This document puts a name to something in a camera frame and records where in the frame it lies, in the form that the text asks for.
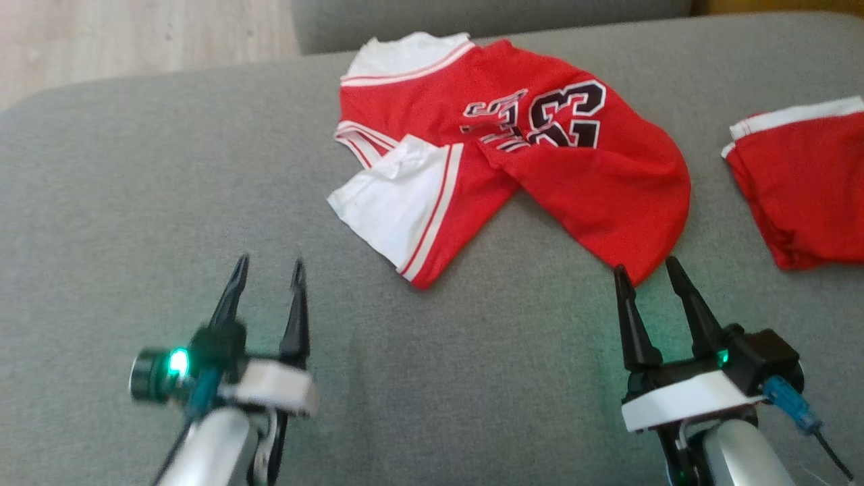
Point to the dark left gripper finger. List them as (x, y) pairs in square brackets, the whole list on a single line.
[(231, 297), (297, 324)]

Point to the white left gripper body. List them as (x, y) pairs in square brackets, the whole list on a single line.
[(277, 388)]

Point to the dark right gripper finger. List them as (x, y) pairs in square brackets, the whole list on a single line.
[(698, 317), (638, 337)]

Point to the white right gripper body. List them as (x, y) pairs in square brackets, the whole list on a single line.
[(682, 398)]

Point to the red white basketball jersey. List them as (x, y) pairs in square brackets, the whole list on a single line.
[(594, 182)]

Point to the red shorts white trim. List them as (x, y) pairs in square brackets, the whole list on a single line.
[(803, 189)]

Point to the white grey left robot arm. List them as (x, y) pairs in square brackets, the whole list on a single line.
[(209, 452)]

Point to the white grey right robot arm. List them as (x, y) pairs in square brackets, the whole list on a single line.
[(736, 452)]

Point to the grey sofa seat cushion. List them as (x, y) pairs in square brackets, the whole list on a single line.
[(135, 202)]

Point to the grey sofa back cushion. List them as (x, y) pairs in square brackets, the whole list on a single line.
[(472, 17)]

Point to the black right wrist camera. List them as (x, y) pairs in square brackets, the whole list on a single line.
[(763, 358)]

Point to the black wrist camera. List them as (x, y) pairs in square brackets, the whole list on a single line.
[(763, 358), (169, 368)]

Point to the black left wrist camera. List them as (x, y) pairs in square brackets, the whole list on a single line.
[(169, 368)]

